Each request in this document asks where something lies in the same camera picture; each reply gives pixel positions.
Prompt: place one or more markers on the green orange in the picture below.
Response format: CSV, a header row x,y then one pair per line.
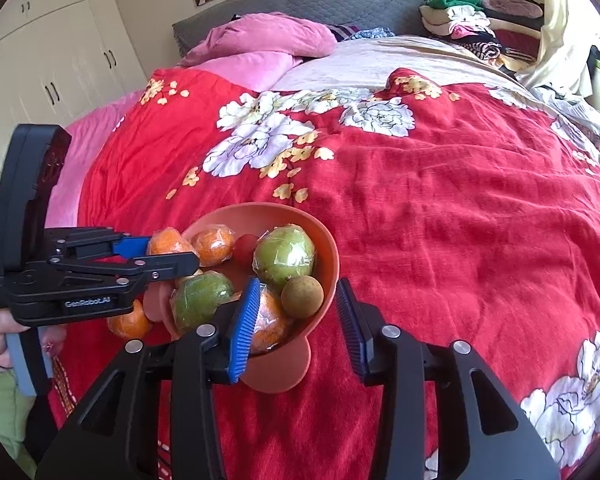
x,y
200,300
285,257

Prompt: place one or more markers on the dark floral pillow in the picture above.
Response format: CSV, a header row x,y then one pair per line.
x,y
360,32

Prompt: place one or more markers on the cream curtain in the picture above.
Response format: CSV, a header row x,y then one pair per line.
x,y
555,35

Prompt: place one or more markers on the beige bedsheet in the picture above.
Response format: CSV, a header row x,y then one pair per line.
x,y
380,60

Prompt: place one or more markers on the small red fruit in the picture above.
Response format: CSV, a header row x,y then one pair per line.
x,y
245,249

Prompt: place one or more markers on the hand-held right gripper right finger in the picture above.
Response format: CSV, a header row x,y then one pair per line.
x,y
350,330

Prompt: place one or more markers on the grey quilted headboard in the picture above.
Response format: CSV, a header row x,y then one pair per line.
x,y
355,2

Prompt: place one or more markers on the white wardrobe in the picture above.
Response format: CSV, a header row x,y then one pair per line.
x,y
55,50

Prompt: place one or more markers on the red floral blanket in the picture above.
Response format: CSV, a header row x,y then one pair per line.
x,y
430,210

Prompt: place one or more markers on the brown longan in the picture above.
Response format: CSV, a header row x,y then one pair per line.
x,y
302,297

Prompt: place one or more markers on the person's left forearm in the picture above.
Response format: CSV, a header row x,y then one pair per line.
x,y
2,410

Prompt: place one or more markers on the orange paw-shaped bowl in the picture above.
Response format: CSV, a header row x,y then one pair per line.
x,y
325,260

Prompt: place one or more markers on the pink blanket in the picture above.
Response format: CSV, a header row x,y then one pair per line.
x,y
95,140

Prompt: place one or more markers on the pile of folded clothes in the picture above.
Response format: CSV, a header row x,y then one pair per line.
x,y
470,25

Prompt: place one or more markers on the pink pillow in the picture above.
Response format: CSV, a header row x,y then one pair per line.
x,y
265,35

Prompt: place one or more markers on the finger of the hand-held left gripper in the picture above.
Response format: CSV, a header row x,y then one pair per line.
x,y
165,265
130,245

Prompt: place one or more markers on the white crumpled cloth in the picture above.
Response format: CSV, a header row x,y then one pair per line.
x,y
575,107

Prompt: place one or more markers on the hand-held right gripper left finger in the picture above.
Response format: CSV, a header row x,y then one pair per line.
x,y
242,330

